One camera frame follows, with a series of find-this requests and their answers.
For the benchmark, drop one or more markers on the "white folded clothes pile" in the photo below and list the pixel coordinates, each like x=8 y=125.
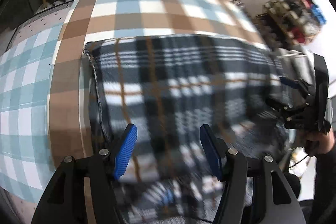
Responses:
x=296 y=64

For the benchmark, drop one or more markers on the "brown blue checked bed cover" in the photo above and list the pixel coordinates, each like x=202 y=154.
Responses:
x=71 y=130

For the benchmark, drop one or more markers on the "teal checked blanket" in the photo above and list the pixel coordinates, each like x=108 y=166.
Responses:
x=26 y=162

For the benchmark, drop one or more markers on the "right hand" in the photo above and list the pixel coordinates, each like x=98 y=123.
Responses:
x=323 y=142

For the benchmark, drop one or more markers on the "right forearm black sleeve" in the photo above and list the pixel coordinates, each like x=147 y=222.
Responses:
x=324 y=197

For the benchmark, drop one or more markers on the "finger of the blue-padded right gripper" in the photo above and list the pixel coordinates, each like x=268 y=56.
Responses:
x=302 y=86

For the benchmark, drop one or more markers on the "shoe rack with shoes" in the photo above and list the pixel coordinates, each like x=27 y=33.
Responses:
x=286 y=23

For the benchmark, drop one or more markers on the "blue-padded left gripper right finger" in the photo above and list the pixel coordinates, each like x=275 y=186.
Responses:
x=255 y=191

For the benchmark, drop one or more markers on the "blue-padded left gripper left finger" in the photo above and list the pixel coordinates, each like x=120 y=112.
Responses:
x=63 y=200

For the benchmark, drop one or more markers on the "black white plaid fleece jacket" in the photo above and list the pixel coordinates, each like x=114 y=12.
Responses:
x=169 y=86

